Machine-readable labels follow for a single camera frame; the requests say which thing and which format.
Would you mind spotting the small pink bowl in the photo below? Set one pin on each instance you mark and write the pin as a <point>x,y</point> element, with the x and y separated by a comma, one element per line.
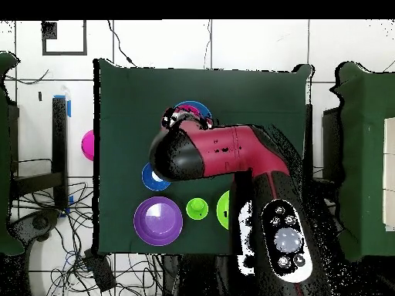
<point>188,108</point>

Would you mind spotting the large light blue bowl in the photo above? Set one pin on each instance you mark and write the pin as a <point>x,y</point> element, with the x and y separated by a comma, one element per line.
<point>205,108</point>

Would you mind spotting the large green bowl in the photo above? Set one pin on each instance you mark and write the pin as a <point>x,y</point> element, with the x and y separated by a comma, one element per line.
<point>222,212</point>

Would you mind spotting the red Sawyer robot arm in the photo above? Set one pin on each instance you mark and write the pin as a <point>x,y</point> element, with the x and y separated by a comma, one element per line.
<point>234,151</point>

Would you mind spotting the white box stack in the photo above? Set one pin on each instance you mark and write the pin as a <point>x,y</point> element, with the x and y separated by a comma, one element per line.
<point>390,172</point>

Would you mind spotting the small dark blue bowl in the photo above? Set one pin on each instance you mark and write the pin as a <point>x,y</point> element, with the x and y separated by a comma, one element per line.
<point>148,180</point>

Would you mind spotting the dark green table cloth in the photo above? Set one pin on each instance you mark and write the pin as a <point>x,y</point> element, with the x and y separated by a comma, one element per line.
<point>247,92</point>

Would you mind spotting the magenta bowl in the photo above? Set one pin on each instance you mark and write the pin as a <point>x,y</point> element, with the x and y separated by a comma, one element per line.
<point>89,145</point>

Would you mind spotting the green cup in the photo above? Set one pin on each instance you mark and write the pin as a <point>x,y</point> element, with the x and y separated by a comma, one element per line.
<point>197,209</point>

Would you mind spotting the large purple bowl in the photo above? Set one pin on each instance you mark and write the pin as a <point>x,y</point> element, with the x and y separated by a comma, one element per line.
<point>158,222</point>

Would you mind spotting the black metal stand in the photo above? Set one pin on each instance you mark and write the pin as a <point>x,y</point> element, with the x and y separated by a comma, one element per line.
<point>59,138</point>

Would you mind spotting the neighbouring green table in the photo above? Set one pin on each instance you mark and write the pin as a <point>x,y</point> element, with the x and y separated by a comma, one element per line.
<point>4,154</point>
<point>364,154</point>

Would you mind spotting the black power strip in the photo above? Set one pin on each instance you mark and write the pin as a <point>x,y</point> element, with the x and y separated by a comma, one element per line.
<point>100,271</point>

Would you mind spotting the black square frame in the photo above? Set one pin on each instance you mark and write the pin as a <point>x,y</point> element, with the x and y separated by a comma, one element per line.
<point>85,37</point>

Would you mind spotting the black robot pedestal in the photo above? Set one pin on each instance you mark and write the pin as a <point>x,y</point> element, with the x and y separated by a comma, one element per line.
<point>197,277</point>

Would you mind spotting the black pedestal leg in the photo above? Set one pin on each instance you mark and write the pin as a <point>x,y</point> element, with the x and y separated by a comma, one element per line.
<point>34,223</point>

